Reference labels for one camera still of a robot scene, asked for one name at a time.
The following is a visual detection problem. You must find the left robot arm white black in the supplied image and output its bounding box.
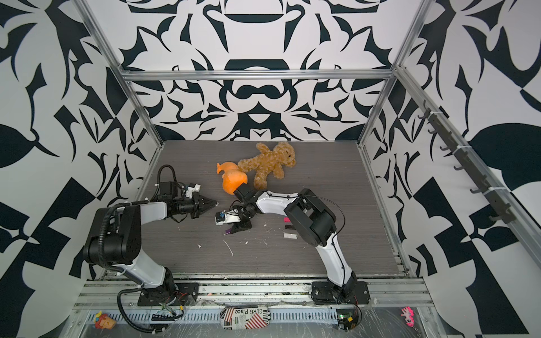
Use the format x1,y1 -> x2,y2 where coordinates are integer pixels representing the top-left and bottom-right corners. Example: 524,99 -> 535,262
83,175 -> 218,308

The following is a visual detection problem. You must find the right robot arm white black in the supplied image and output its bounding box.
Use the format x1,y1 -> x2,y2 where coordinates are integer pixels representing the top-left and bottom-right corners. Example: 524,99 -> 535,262
215,184 -> 357,305

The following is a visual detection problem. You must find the orange plush fish toy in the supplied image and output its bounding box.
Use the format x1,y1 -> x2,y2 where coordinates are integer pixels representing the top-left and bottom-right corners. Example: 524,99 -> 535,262
216,162 -> 248,195

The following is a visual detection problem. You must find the brown teddy bear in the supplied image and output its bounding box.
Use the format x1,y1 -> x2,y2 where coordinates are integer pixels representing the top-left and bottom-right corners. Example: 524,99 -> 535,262
238,142 -> 297,190

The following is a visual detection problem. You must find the printed label sticker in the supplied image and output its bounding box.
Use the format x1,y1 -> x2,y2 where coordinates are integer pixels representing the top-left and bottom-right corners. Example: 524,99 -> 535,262
220,306 -> 271,330

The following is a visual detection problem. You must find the colourful small toy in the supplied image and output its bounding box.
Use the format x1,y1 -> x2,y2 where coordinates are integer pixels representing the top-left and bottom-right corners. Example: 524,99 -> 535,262
94,311 -> 116,330

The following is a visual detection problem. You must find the pink toy figure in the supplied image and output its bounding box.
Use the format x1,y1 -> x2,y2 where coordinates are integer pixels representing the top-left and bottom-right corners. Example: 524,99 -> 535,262
401,306 -> 415,328

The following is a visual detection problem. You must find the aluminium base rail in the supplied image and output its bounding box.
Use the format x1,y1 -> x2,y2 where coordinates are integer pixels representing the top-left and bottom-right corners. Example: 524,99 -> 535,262
71,276 -> 436,309

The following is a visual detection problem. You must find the aluminium frame post left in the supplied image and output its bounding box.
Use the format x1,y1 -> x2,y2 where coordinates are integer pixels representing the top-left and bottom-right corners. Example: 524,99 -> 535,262
73,0 -> 164,147

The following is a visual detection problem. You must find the wall hook rack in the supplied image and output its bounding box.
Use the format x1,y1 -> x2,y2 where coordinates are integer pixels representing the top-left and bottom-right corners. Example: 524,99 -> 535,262
420,108 -> 516,224

